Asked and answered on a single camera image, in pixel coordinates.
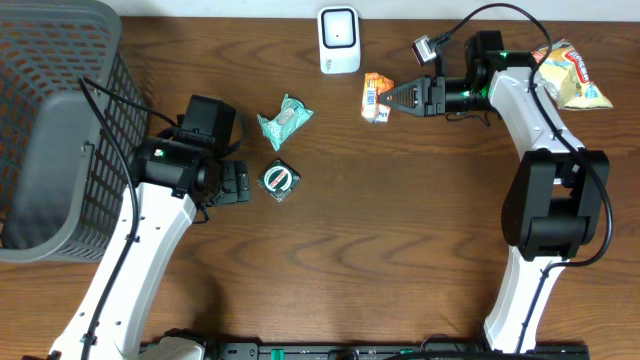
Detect green Zam-Buk ointment tin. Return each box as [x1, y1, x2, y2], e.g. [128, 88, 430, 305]
[258, 159, 301, 202]

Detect teal wet wipes pack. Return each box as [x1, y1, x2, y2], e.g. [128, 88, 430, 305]
[257, 94, 314, 151]

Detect white blue snack bag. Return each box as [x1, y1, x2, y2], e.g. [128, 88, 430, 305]
[539, 39, 613, 111]

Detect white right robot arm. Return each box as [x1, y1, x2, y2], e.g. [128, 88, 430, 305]
[375, 31, 610, 354]

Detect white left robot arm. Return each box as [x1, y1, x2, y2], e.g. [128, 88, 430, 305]
[47, 95, 247, 359]

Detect grey plastic mesh basket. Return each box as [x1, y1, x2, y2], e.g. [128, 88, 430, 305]
[1, 1, 148, 263]

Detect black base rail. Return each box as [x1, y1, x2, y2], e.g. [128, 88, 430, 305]
[139, 341, 591, 360]

